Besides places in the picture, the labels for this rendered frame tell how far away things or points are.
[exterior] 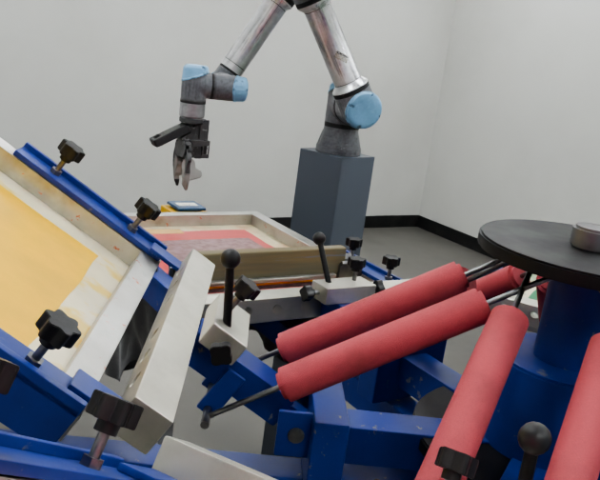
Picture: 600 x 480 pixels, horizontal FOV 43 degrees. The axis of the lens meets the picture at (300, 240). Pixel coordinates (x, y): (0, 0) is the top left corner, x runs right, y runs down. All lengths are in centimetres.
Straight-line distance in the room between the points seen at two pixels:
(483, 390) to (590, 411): 12
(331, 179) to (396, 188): 445
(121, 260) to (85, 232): 8
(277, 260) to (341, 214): 72
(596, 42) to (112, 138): 350
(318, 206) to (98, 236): 126
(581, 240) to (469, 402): 32
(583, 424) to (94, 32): 481
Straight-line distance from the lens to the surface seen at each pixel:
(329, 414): 109
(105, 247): 135
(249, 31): 239
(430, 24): 683
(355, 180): 250
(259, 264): 178
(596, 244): 111
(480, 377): 92
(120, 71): 547
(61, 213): 135
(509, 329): 97
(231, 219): 240
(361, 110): 233
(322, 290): 153
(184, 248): 210
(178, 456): 75
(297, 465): 120
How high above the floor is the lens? 155
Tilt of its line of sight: 15 degrees down
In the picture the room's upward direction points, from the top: 8 degrees clockwise
